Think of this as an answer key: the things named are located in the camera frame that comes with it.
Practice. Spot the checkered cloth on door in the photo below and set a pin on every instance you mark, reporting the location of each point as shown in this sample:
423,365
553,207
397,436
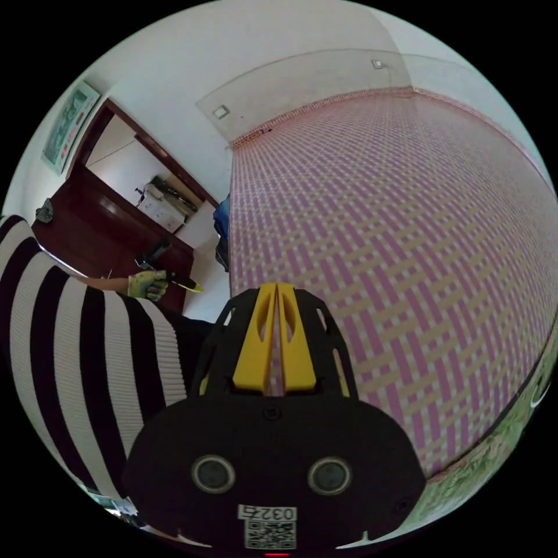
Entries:
44,211

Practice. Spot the framed wall picture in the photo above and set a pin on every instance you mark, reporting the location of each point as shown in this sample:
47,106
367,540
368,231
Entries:
69,128

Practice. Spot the person's left hand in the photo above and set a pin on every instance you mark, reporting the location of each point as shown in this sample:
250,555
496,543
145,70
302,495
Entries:
144,284

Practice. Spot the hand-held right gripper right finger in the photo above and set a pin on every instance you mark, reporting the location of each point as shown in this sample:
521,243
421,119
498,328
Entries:
296,353

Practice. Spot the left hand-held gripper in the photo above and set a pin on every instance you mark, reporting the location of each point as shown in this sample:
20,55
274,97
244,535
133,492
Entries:
178,279

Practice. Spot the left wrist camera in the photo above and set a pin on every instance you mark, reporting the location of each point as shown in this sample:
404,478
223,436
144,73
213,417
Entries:
154,253

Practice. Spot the bed with pink woven mat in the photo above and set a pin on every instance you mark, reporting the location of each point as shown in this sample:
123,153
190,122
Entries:
392,261

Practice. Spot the dark brown wooden door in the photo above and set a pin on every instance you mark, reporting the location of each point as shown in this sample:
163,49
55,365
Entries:
100,231

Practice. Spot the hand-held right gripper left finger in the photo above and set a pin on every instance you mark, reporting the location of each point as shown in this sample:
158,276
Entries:
253,348

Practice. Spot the blue hanging clothes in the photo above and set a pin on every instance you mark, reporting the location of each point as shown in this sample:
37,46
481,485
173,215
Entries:
221,231

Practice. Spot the white cabinet beyond door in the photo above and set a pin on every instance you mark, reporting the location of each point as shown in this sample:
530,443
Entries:
163,205

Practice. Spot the person's body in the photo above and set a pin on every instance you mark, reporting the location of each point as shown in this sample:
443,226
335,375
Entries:
65,370

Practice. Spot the person's left forearm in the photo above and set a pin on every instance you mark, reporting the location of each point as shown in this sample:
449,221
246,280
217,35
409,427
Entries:
107,284

